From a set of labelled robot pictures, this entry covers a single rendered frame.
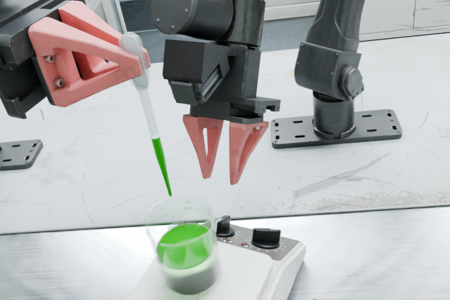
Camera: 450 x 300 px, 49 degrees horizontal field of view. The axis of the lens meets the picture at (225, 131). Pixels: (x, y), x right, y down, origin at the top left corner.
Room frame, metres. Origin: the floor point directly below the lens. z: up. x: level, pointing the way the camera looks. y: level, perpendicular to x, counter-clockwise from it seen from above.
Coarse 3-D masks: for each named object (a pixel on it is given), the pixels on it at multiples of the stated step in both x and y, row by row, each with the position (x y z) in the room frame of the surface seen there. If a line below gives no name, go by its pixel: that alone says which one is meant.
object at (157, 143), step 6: (156, 144) 0.32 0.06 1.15; (156, 150) 0.33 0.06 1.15; (162, 150) 0.33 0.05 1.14; (156, 156) 0.33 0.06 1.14; (162, 156) 0.33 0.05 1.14; (162, 162) 0.33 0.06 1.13; (162, 168) 0.33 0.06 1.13; (162, 174) 0.33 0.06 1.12; (168, 180) 0.33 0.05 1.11; (168, 186) 0.33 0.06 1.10; (168, 192) 0.33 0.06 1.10
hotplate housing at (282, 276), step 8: (296, 248) 0.38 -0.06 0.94; (304, 248) 0.39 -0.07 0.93; (288, 256) 0.36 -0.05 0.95; (296, 256) 0.36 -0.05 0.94; (304, 256) 0.39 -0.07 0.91; (280, 264) 0.34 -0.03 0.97; (288, 264) 0.34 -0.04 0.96; (296, 264) 0.36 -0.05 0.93; (272, 272) 0.33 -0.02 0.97; (280, 272) 0.33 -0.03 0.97; (288, 272) 0.34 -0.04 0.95; (296, 272) 0.36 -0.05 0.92; (272, 280) 0.32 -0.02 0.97; (280, 280) 0.32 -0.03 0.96; (288, 280) 0.34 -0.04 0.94; (272, 288) 0.31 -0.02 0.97; (280, 288) 0.32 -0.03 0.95; (288, 288) 0.34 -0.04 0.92; (264, 296) 0.30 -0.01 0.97; (272, 296) 0.30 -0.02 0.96; (280, 296) 0.32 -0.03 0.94; (288, 296) 0.34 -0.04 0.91
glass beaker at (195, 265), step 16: (160, 208) 0.35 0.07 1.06; (176, 208) 0.35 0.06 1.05; (192, 208) 0.35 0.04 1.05; (208, 208) 0.33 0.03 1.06; (144, 224) 0.32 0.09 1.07; (160, 224) 0.34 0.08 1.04; (176, 224) 0.35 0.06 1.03; (208, 224) 0.34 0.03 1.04; (192, 240) 0.30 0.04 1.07; (208, 240) 0.31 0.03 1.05; (160, 256) 0.30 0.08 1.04; (176, 256) 0.30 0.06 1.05; (192, 256) 0.30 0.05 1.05; (208, 256) 0.30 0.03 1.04; (160, 272) 0.32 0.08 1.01; (176, 272) 0.30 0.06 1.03; (192, 272) 0.30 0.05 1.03; (208, 272) 0.30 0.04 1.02; (176, 288) 0.30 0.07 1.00; (192, 288) 0.30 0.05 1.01; (208, 288) 0.30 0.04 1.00
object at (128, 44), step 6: (126, 36) 0.33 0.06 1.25; (138, 36) 0.33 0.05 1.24; (126, 42) 0.32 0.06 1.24; (132, 42) 0.32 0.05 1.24; (126, 48) 0.33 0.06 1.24; (132, 48) 0.32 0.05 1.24; (138, 48) 0.32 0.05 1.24; (138, 54) 0.32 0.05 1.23; (144, 54) 0.33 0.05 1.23; (144, 60) 0.32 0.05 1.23; (144, 72) 0.32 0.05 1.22; (138, 78) 0.32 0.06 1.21; (144, 78) 0.32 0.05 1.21; (150, 78) 0.33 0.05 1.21; (138, 84) 0.33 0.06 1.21; (144, 84) 0.32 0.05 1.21
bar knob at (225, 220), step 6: (222, 216) 0.43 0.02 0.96; (228, 216) 0.43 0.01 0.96; (222, 222) 0.41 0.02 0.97; (228, 222) 0.42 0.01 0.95; (216, 228) 0.40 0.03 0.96; (222, 228) 0.41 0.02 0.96; (228, 228) 0.42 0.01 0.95; (216, 234) 0.40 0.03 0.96; (222, 234) 0.40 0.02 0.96; (228, 234) 0.40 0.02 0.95
